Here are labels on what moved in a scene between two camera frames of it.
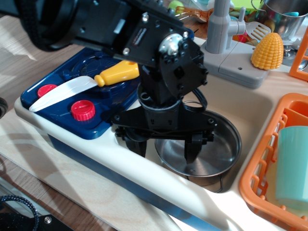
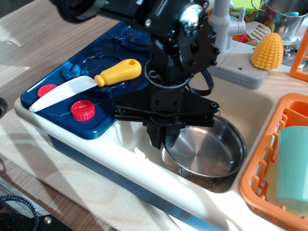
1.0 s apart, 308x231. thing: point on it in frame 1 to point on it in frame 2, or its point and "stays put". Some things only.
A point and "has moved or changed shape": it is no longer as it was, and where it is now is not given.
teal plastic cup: x=291 y=167 stays put
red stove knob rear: x=44 y=89 stays put
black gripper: x=163 y=114 to x=166 y=107
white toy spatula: x=256 y=30 stays put
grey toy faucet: x=230 y=61 stays put
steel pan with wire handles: x=217 y=159 has moved or changed shape
